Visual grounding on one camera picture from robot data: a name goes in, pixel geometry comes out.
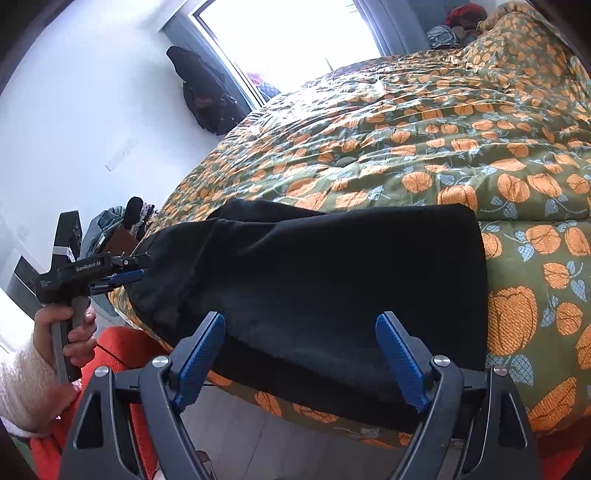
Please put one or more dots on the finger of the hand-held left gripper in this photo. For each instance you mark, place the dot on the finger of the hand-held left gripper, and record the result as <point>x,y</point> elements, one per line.
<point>124,278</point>
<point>131,262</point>

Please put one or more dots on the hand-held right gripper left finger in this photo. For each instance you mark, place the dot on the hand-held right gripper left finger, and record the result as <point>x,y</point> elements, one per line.
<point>198,360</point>

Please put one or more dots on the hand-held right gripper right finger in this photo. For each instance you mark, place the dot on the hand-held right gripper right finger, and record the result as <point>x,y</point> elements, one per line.
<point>401,360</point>

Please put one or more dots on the black pants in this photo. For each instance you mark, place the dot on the black pants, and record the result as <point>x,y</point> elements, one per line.
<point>323,277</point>

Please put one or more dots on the person's left hand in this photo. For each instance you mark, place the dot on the person's left hand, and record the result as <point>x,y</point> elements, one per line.
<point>83,337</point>

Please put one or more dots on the brown wooden cabinet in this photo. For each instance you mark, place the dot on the brown wooden cabinet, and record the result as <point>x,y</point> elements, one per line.
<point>122,240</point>

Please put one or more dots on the heap of clothes on cabinet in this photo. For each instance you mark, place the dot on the heap of clothes on cabinet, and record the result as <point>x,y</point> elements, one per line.
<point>106,221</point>

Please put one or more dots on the person's red fleece clothing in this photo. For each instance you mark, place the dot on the person's red fleece clothing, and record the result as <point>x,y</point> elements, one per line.
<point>124,350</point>

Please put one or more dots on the dark hanging clothes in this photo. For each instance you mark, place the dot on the dark hanging clothes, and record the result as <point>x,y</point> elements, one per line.
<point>207,97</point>

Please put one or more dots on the red and blue hanging garment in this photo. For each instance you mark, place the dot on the red and blue hanging garment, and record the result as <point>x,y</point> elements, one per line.
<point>262,84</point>

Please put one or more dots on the orange floral printed blanket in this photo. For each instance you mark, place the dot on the orange floral printed blanket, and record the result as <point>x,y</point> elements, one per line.
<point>461,138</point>

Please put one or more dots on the blue curtain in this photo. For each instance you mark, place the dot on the blue curtain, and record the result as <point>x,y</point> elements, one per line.
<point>397,27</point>

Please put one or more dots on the pile of colourful clothes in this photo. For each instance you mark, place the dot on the pile of colourful clothes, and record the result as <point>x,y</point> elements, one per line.
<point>455,25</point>

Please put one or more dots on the white wall plate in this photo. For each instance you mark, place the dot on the white wall plate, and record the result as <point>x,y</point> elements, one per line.
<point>122,154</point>

